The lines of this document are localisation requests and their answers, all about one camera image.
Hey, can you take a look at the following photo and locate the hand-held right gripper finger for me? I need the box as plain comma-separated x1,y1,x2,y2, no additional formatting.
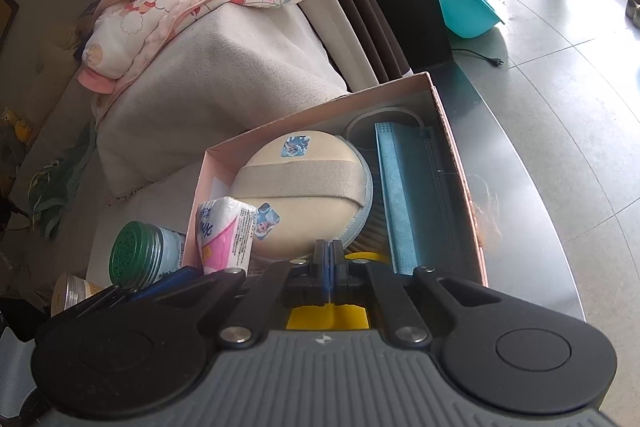
331,239,497,349
165,239,332,351

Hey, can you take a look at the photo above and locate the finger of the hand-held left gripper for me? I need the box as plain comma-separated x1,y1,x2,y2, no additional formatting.
75,266,203,314

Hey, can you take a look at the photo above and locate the yellow round object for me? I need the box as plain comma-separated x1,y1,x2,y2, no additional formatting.
285,251,386,333

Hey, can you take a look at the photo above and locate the beige round powder puff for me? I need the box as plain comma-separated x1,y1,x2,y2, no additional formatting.
230,131,373,260

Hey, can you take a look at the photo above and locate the colourful tissue packet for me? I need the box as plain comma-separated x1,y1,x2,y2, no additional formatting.
187,196,258,278

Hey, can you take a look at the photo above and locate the blue face mask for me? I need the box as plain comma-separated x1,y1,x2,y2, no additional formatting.
374,122,468,280

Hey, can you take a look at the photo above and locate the pink cardboard box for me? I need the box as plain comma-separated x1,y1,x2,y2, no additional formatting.
191,72,488,290

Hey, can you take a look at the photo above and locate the green lid jar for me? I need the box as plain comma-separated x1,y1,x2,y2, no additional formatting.
109,221,188,285

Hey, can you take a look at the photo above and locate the white jar flower label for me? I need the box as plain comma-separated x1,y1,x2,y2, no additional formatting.
50,273,106,319

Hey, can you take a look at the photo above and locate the green cloth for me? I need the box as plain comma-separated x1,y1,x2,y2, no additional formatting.
27,127,98,240

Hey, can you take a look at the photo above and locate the white round container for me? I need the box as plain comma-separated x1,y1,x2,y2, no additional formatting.
345,107,431,152

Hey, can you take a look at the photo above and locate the yellow plush toy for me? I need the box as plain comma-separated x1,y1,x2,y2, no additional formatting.
0,107,33,142

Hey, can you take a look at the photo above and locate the pleated curtain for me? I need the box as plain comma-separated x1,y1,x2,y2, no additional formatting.
330,0,416,82

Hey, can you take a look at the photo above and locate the beige sofa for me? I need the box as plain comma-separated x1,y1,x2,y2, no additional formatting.
0,22,101,228

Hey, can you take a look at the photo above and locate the black power cord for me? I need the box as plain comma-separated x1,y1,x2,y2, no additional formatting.
452,48,505,68

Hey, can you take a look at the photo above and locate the dark picture frame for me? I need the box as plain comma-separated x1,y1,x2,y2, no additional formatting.
0,0,21,52

